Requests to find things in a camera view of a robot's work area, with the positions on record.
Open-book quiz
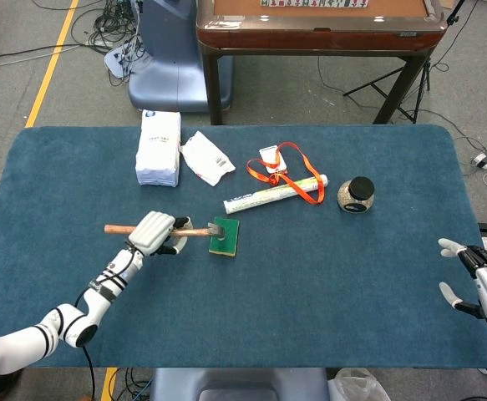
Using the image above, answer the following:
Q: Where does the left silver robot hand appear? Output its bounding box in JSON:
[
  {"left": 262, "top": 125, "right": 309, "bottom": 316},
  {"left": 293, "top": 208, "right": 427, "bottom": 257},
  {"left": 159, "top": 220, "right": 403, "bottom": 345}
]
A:
[{"left": 127, "top": 211, "right": 194, "bottom": 256}]

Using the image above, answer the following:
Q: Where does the wooden handle claw hammer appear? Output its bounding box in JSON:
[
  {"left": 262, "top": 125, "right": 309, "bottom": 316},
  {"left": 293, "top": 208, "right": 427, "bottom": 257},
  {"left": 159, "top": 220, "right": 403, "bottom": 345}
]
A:
[{"left": 104, "top": 216, "right": 224, "bottom": 242}]

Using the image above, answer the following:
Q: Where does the green and yellow sponge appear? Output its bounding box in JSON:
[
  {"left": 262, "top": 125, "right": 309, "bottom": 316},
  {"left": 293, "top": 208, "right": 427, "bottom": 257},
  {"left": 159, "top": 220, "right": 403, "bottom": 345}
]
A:
[{"left": 208, "top": 216, "right": 241, "bottom": 257}]

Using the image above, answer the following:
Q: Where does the white paper wrapped package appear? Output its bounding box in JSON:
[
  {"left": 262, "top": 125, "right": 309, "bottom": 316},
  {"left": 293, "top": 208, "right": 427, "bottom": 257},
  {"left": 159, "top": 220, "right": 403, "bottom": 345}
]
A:
[{"left": 134, "top": 109, "right": 182, "bottom": 187}]

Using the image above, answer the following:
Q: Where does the crumpled white plastic bag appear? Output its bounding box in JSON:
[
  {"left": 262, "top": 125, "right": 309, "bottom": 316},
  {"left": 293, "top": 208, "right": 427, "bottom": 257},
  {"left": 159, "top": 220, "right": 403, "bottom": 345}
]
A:
[{"left": 179, "top": 130, "right": 236, "bottom": 187}]

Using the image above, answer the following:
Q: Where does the white rolled paper tube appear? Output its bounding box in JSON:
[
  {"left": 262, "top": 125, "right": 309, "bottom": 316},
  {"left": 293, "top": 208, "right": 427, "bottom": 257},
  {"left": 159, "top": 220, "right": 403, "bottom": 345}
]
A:
[{"left": 222, "top": 175, "right": 329, "bottom": 215}]

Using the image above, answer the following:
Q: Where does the blue carpet table mat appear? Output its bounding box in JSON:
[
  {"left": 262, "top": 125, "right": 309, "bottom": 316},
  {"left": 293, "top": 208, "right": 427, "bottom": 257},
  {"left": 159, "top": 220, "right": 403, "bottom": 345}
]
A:
[{"left": 0, "top": 124, "right": 487, "bottom": 369}]

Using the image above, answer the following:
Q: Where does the white id badge holder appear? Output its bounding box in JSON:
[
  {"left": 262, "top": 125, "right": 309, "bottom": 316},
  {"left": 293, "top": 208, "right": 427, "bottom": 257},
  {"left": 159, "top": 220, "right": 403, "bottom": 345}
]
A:
[{"left": 258, "top": 145, "right": 289, "bottom": 174}]

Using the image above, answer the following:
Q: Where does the clear plastic bag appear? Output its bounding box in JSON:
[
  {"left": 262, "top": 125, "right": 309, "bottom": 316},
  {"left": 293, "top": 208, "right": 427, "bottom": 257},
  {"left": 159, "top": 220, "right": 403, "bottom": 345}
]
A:
[{"left": 328, "top": 367, "right": 391, "bottom": 401}]

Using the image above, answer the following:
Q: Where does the black lid glass jar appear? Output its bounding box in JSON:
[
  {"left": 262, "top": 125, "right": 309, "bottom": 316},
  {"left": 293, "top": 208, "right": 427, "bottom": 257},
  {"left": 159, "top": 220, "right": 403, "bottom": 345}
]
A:
[{"left": 337, "top": 175, "right": 376, "bottom": 214}]

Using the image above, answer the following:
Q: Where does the grey blue robot torso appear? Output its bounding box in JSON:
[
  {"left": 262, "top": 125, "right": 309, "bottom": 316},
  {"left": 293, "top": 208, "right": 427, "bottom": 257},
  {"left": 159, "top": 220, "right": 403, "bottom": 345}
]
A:
[{"left": 149, "top": 367, "right": 331, "bottom": 401}]

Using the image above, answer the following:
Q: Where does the white socket board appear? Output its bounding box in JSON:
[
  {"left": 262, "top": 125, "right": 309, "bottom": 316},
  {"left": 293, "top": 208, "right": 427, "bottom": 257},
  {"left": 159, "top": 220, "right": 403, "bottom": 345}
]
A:
[{"left": 104, "top": 41, "right": 144, "bottom": 79}]

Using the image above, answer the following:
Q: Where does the black tripod stand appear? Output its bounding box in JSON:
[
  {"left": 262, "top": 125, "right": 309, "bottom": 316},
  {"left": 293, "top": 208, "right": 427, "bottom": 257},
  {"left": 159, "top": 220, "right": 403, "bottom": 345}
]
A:
[{"left": 342, "top": 0, "right": 468, "bottom": 124}]

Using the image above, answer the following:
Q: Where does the brown mahjong table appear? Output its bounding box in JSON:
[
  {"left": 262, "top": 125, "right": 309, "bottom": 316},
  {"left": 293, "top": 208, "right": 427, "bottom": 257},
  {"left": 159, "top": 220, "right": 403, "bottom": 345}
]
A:
[{"left": 195, "top": 0, "right": 449, "bottom": 125}]

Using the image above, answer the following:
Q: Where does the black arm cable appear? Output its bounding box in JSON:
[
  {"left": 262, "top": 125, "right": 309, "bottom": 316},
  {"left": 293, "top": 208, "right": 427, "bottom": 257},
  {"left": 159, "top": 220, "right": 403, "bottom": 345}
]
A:
[{"left": 74, "top": 248, "right": 144, "bottom": 401}]

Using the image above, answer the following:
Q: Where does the orange lanyard strap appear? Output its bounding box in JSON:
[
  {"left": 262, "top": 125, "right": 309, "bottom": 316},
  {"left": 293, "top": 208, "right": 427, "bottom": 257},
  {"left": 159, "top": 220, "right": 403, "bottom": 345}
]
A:
[{"left": 246, "top": 141, "right": 326, "bottom": 206}]

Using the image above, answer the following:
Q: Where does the thin black floor cable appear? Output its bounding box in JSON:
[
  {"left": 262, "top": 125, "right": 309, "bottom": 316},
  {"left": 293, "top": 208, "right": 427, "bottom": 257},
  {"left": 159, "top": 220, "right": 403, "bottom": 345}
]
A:
[{"left": 317, "top": 53, "right": 480, "bottom": 144}]

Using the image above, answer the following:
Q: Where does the tangled black cable bundle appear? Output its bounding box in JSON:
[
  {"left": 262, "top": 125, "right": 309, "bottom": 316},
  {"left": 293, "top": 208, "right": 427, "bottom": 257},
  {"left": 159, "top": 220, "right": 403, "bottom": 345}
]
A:
[{"left": 70, "top": 0, "right": 145, "bottom": 87}]

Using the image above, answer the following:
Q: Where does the long black floor cable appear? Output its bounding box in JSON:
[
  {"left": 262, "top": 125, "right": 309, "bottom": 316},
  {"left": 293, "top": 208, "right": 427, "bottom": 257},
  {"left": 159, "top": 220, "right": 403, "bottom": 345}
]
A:
[{"left": 0, "top": 41, "right": 84, "bottom": 66}]

